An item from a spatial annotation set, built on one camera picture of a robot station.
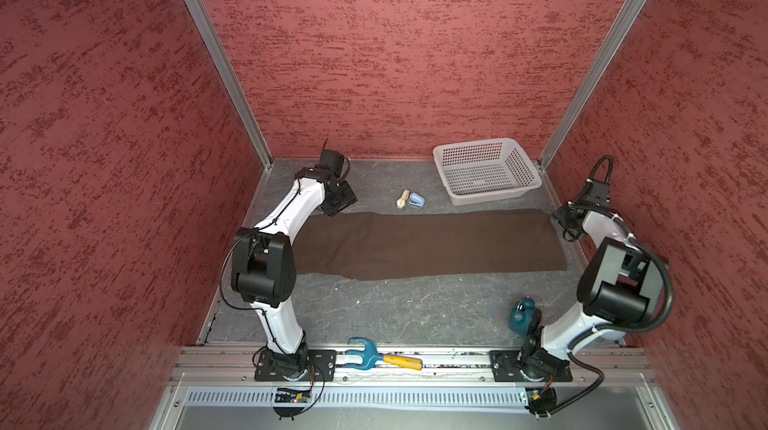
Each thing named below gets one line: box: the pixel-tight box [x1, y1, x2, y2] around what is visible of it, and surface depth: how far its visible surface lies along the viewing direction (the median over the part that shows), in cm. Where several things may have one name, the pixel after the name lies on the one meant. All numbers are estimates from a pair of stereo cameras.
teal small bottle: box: [509, 295, 535, 336], surface depth 77 cm
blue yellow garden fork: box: [342, 337, 423, 371], surface depth 76 cm
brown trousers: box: [293, 209, 568, 281], surface depth 100 cm
